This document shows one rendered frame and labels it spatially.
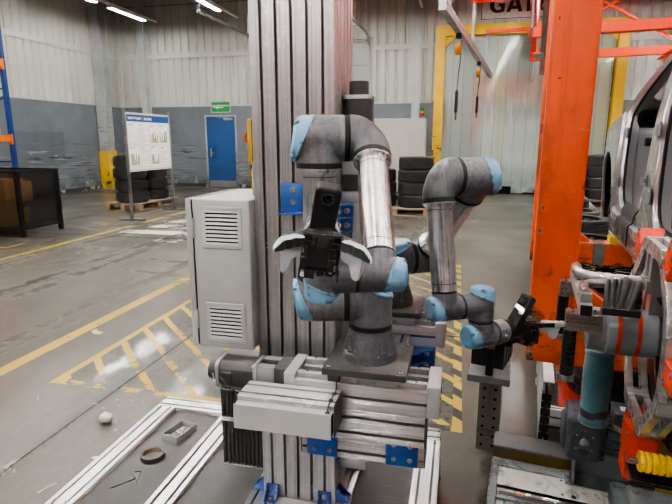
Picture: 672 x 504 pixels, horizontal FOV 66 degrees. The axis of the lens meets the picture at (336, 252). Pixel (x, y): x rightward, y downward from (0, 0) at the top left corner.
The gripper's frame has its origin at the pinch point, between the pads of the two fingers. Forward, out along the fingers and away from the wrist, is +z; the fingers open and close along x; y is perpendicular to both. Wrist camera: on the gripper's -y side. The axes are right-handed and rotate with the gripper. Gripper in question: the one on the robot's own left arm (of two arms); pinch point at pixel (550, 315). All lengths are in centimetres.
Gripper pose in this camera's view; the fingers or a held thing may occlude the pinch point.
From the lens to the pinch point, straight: 188.6
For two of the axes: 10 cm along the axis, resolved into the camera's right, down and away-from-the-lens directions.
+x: 4.3, 1.9, -8.8
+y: 0.0, 9.8, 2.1
